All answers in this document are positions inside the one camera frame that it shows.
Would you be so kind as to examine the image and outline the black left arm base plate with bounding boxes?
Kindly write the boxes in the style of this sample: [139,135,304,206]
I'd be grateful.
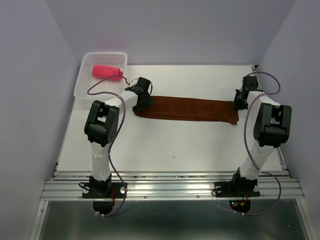
[78,182,128,218]

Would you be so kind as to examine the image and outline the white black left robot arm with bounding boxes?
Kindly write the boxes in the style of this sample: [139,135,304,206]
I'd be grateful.
[84,77,153,197]

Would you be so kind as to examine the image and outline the aluminium mounting rail frame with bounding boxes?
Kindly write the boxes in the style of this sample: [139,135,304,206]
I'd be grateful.
[29,65,316,240]

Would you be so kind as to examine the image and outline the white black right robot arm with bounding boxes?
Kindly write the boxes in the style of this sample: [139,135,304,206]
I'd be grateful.
[230,73,292,195]

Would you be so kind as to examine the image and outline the brown towel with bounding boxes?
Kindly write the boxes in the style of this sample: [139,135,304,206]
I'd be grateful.
[132,96,239,125]

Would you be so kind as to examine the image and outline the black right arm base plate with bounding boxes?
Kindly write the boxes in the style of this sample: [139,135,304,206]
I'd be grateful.
[211,181,260,214]

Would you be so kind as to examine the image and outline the white perforated plastic basket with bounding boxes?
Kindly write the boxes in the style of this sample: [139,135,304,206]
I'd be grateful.
[73,51,128,99]

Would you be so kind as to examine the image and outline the pink microfiber towel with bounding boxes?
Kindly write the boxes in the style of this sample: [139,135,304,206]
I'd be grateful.
[92,65,123,82]

